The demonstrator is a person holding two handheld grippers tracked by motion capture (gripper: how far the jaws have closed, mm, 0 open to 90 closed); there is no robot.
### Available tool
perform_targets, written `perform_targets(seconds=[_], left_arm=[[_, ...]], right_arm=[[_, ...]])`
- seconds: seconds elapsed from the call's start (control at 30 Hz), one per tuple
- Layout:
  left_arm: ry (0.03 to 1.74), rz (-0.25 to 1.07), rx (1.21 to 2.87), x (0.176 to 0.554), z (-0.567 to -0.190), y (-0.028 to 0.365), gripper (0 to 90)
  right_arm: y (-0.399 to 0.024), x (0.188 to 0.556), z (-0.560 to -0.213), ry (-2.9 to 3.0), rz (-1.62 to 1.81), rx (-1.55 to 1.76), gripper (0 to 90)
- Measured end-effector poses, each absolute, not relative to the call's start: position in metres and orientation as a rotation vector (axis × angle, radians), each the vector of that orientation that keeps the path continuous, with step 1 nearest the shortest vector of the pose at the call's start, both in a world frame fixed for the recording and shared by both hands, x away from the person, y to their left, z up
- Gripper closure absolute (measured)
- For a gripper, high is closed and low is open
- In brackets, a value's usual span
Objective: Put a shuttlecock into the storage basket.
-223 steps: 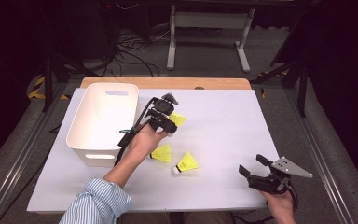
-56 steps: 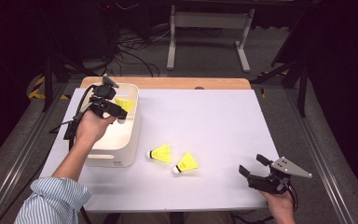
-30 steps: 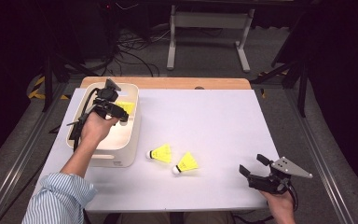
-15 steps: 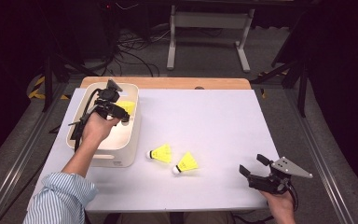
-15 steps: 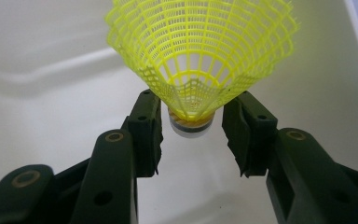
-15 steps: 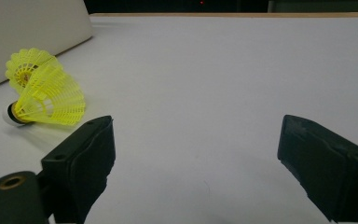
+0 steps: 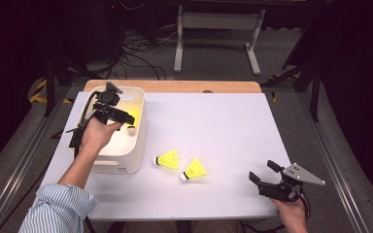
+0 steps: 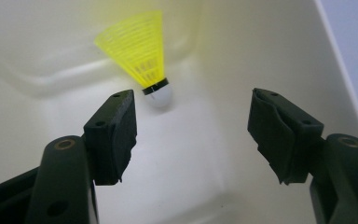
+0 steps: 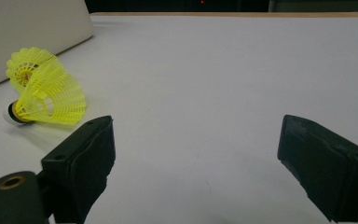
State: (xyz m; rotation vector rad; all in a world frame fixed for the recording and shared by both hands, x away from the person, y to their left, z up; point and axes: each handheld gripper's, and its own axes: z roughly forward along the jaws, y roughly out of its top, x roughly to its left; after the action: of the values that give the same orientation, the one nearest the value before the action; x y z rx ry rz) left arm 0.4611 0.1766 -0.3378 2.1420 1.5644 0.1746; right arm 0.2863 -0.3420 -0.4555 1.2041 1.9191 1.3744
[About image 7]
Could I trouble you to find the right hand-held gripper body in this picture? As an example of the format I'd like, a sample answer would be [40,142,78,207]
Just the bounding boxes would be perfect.
[257,162,326,203]

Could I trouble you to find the white table mat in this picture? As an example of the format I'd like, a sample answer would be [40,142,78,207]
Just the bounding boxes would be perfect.
[40,91,292,221]

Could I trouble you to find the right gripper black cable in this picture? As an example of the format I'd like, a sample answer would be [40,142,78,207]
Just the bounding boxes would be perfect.
[299,190,313,221]

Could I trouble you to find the yellow black floor tape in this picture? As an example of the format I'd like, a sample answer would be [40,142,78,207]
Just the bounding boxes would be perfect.
[28,79,74,105]

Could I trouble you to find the yellow shuttlecock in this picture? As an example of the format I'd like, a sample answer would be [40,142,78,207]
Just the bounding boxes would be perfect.
[152,149,180,171]
[122,106,144,136]
[179,157,208,183]

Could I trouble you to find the white plastic bin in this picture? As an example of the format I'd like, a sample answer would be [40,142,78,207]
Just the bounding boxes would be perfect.
[68,85,148,175]

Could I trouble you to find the aluminium floor rail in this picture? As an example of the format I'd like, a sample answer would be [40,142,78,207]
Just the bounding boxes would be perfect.
[0,86,72,233]
[295,91,372,233]

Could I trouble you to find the person's left hand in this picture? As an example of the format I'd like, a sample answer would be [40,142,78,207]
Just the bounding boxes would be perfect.
[81,116,124,153]

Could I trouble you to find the white metal stand frame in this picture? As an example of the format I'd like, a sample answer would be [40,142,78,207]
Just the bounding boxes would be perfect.
[173,4,266,77]

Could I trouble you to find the black tripod stand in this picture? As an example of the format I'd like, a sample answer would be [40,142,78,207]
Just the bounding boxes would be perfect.
[43,54,103,117]
[260,61,322,123]

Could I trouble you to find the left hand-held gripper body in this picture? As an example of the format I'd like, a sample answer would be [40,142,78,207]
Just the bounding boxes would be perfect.
[90,81,124,126]

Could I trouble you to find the black floor cables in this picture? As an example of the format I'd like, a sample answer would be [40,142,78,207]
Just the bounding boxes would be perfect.
[86,30,179,81]

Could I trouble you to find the person's right hand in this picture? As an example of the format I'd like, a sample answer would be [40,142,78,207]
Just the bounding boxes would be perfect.
[270,197,309,233]

